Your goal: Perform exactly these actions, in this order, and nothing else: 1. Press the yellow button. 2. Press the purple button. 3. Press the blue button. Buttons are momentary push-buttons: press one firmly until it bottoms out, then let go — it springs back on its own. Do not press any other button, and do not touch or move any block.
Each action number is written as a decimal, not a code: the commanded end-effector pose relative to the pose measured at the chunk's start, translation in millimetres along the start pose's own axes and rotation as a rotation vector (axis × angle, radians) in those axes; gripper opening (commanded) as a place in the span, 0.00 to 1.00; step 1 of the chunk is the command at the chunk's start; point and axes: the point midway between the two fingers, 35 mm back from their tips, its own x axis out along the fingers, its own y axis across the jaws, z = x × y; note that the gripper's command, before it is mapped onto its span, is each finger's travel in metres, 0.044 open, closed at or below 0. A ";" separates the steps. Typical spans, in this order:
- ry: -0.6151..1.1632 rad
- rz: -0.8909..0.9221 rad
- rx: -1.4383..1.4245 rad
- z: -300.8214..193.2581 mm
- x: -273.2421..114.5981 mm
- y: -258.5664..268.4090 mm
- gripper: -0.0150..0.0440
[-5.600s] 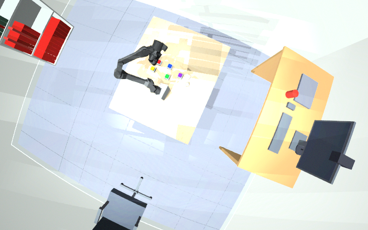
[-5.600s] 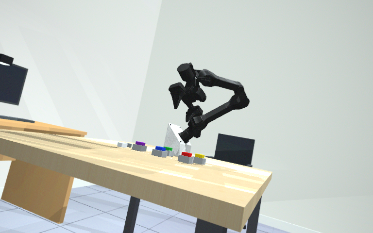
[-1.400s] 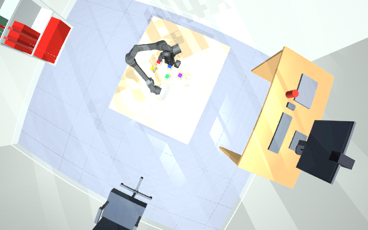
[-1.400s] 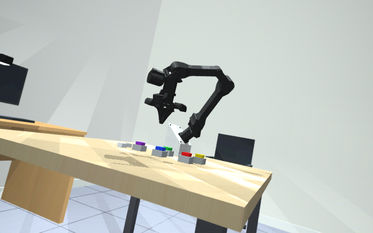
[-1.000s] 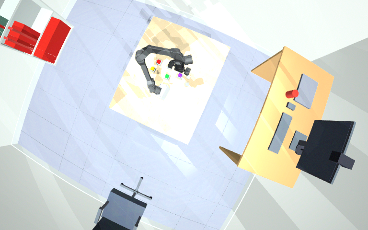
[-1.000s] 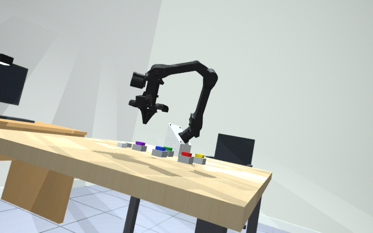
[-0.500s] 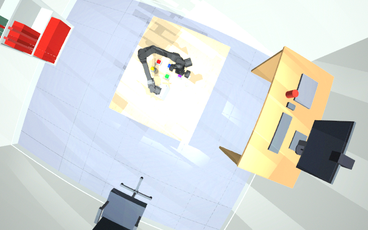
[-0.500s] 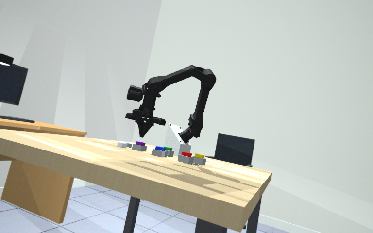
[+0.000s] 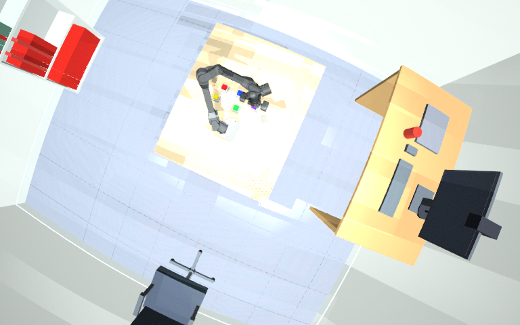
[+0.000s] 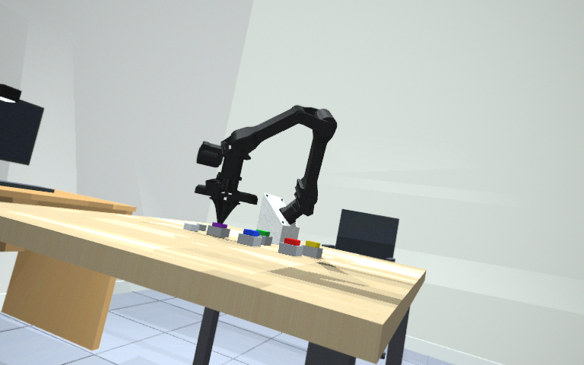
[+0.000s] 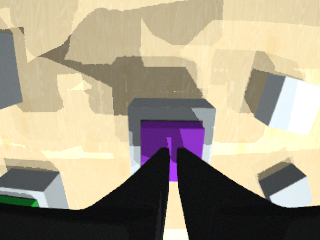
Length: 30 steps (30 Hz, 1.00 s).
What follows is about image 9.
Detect red button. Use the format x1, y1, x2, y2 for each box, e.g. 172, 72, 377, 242
220, 84, 230, 93

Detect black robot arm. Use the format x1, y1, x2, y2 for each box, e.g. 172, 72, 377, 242
196, 64, 272, 134

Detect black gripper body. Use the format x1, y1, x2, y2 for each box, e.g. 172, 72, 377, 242
239, 91, 269, 112

